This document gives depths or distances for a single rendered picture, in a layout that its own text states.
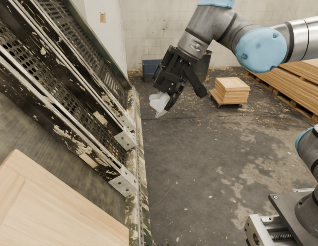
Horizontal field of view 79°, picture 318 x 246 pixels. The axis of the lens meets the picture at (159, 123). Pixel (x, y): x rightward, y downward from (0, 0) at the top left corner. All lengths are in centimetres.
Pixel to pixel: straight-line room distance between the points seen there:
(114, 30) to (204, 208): 333
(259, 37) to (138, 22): 509
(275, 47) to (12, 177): 60
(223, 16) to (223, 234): 167
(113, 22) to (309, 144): 371
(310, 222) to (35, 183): 77
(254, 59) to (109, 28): 377
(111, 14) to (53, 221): 373
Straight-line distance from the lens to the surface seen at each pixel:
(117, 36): 407
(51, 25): 114
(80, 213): 66
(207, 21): 52
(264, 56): 40
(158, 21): 544
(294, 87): 418
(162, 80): 53
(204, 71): 474
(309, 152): 78
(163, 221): 189
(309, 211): 78
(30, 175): 59
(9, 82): 69
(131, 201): 90
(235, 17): 54
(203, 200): 205
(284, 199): 84
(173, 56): 53
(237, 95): 358
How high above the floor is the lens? 162
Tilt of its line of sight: 32 degrees down
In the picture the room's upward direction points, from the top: straight up
